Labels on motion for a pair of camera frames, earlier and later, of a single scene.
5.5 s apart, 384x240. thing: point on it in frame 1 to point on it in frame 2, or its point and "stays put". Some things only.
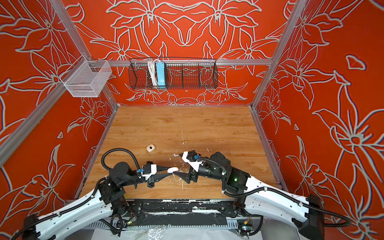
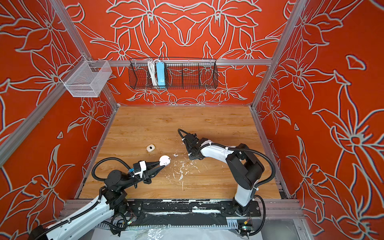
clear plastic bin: (86, 79) stays put
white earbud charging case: (150, 148) stays put
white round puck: (171, 169) to (164, 160)
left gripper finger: (159, 176) to (152, 172)
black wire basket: (180, 74) stays put
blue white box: (160, 71) stays put
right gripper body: (207, 172) to (190, 155)
